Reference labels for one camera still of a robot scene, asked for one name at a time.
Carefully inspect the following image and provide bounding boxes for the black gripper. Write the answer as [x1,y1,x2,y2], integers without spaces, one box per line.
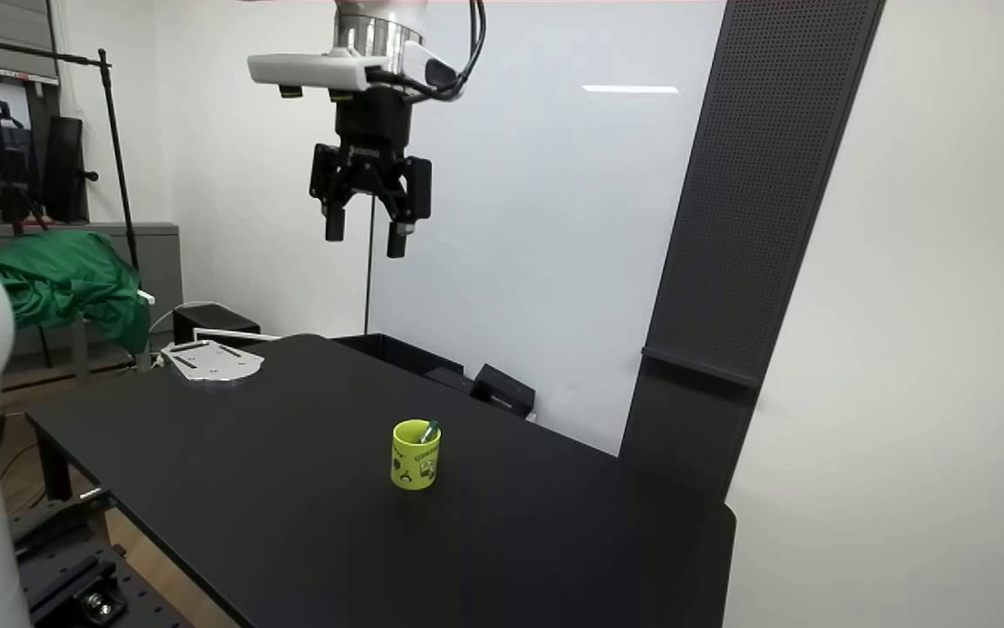
[310,86,431,257]

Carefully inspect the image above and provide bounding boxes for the yellow-green plastic cup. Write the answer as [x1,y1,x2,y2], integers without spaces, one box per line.
[389,417,444,493]

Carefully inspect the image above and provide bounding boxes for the black box on table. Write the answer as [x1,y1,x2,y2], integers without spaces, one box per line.
[172,303,261,342]

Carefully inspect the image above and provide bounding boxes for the white paper sheets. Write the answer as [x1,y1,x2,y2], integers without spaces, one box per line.
[162,340,266,384]

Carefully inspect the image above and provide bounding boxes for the green cloth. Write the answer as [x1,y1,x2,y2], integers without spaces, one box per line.
[0,230,149,353]

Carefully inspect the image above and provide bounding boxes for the black tripod stand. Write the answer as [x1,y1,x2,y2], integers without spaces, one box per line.
[0,28,144,273]

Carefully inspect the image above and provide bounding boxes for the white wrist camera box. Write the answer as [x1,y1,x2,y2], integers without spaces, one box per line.
[249,45,465,100]

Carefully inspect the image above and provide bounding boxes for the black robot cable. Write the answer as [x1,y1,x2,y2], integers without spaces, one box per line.
[450,0,490,100]

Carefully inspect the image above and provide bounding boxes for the dark grey wall pillar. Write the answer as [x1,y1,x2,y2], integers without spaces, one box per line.
[621,0,887,495]

